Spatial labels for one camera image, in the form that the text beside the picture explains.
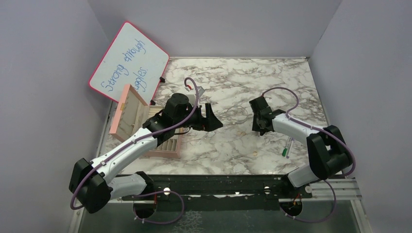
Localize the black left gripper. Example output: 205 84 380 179
174 102 223 132

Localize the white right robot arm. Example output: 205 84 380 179
249 96 353 198

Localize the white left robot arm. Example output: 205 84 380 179
69 93 223 214

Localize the pink jewelry box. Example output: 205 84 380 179
109 84 182 159

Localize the green marker pen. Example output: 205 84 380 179
282 137 292 158

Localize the pink framed whiteboard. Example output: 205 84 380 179
88 21 170 103

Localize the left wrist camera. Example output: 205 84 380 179
185 86 205 105

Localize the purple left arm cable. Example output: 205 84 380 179
70 77 200 225

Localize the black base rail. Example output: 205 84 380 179
121 175 312 212

